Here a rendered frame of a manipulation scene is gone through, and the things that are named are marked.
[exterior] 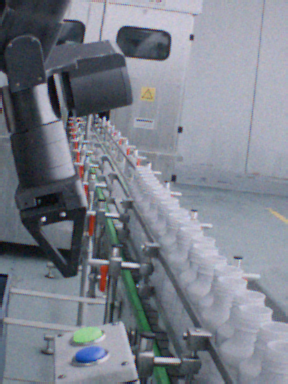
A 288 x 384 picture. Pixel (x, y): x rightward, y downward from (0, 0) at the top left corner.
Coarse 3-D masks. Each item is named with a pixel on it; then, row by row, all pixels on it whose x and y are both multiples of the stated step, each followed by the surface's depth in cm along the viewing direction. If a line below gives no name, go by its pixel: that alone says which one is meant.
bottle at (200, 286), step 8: (208, 256) 102; (216, 256) 102; (200, 264) 100; (208, 264) 99; (216, 264) 99; (224, 264) 100; (200, 272) 100; (208, 272) 99; (200, 280) 100; (208, 280) 99; (192, 288) 100; (200, 288) 99; (208, 288) 99; (192, 296) 99; (200, 296) 99; (192, 304) 99; (184, 312) 101; (184, 320) 101; (184, 328) 101; (184, 344) 100; (184, 352) 100; (176, 368) 102
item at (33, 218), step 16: (32, 208) 74; (48, 208) 73; (64, 208) 73; (80, 208) 74; (32, 224) 73; (48, 224) 75; (80, 224) 74; (48, 240) 75; (80, 240) 75; (48, 256) 76; (64, 272) 76
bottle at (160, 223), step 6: (162, 204) 140; (168, 204) 143; (174, 204) 143; (162, 210) 140; (162, 216) 140; (156, 222) 141; (162, 222) 140; (150, 228) 141; (156, 228) 140; (162, 228) 140; (156, 234) 140; (156, 240) 140; (150, 276) 141
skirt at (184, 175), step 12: (180, 168) 1116; (192, 168) 1118; (180, 180) 1119; (192, 180) 1121; (204, 180) 1122; (216, 180) 1124; (228, 180) 1126; (240, 180) 1128; (252, 180) 1130; (264, 180) 1133; (276, 180) 1135; (252, 192) 1132; (264, 192) 1135; (276, 192) 1138
